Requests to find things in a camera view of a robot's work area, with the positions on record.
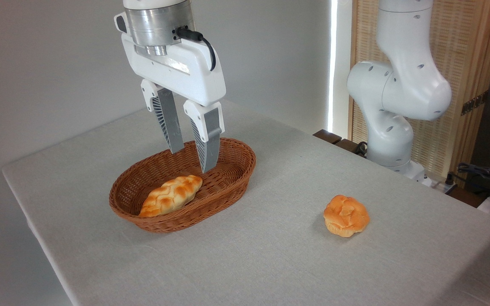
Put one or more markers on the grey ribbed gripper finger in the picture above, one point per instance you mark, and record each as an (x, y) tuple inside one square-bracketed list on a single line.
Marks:
[(167, 114), (209, 136)]

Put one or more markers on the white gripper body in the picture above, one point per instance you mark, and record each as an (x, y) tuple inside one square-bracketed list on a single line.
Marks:
[(185, 72)]

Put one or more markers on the round golden bread bun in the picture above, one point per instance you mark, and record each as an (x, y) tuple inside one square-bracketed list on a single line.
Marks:
[(346, 216)]

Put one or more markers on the brown woven wicker basket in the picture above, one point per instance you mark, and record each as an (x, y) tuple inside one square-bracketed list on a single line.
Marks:
[(223, 187)]

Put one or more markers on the braided golden bread loaf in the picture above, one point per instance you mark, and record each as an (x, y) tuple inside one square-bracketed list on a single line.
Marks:
[(170, 196)]

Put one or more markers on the dark wooden boards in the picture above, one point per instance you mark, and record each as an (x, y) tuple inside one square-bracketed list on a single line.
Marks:
[(328, 137)]

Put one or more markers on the grey tablecloth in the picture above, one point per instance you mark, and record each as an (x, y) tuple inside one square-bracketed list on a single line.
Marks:
[(270, 255)]

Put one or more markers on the black metal screen hinge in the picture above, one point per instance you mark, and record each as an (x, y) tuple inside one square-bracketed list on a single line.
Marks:
[(474, 103)]

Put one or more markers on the bamboo folding screen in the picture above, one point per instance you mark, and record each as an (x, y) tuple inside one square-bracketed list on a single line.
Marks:
[(466, 46)]

